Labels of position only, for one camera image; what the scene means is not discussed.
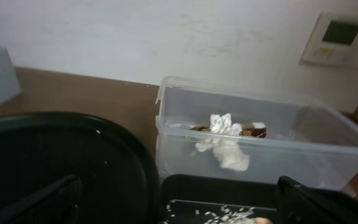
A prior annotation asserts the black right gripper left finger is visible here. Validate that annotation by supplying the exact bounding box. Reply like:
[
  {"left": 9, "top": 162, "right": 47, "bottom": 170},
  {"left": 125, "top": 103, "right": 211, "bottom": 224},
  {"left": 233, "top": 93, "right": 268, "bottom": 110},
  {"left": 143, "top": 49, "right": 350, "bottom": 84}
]
[{"left": 0, "top": 174, "right": 83, "bottom": 224}]

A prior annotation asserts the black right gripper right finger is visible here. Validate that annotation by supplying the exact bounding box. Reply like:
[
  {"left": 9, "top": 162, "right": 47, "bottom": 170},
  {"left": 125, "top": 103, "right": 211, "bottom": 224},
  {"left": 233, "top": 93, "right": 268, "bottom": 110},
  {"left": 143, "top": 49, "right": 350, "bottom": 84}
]
[{"left": 275, "top": 176, "right": 358, "bottom": 224}]

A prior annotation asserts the food scraps pile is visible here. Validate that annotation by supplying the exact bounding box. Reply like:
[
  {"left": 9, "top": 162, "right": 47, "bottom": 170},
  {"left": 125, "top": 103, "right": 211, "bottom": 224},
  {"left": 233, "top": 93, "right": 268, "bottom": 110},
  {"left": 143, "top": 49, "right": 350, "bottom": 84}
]
[{"left": 163, "top": 203, "right": 273, "bottom": 224}]

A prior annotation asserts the gold snack wrapper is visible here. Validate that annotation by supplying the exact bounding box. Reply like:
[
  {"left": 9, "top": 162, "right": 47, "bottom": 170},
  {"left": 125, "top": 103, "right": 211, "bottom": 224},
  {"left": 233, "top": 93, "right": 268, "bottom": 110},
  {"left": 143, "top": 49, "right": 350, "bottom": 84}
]
[{"left": 191, "top": 123, "right": 267, "bottom": 138}]

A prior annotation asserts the white tissue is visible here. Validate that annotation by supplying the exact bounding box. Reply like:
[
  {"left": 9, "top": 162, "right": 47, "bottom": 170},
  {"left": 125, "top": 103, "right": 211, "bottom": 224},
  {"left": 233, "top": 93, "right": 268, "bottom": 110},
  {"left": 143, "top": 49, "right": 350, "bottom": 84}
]
[{"left": 195, "top": 113, "right": 250, "bottom": 172}]

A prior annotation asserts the round black serving tray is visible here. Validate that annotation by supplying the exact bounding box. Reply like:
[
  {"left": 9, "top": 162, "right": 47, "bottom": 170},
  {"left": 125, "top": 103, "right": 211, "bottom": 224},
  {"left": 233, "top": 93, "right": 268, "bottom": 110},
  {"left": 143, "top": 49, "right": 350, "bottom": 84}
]
[{"left": 0, "top": 112, "right": 159, "bottom": 223}]

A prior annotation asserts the black rectangular tray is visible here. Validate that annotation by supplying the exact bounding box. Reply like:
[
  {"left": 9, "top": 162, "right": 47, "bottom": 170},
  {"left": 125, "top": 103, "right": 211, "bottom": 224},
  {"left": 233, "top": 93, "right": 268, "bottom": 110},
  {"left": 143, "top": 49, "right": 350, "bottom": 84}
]
[{"left": 158, "top": 174, "right": 280, "bottom": 223}]

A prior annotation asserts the clear plastic bin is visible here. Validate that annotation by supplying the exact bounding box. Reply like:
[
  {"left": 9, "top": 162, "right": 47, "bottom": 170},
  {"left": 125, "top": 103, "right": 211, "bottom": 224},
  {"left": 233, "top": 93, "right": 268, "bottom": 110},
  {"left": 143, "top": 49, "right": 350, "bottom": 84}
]
[{"left": 156, "top": 77, "right": 358, "bottom": 190}]

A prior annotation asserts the white wall control panel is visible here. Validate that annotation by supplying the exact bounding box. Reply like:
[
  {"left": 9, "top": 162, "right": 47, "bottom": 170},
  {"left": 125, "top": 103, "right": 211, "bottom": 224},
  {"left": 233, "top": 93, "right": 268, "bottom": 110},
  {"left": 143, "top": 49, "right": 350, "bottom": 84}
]
[{"left": 300, "top": 12, "right": 358, "bottom": 69}]

